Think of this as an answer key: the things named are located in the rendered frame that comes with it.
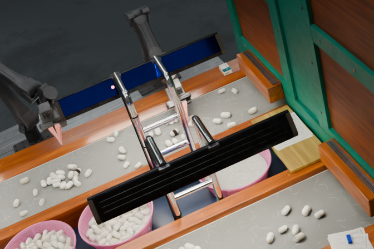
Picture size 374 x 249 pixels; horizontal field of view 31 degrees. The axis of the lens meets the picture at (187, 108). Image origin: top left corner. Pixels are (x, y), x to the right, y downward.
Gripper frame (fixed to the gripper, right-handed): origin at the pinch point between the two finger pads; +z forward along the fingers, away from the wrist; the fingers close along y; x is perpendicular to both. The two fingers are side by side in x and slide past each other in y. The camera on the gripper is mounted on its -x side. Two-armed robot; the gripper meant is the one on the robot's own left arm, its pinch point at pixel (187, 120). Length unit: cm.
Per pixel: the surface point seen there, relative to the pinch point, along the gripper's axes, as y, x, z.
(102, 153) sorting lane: -35.0, 5.3, -3.0
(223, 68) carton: 24.4, 10.8, -16.6
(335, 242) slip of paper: 15, -56, 64
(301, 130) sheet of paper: 31.1, -24.6, 25.7
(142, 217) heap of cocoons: -31.6, -22.3, 29.5
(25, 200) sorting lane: -68, 0, 3
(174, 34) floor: 44, 190, -105
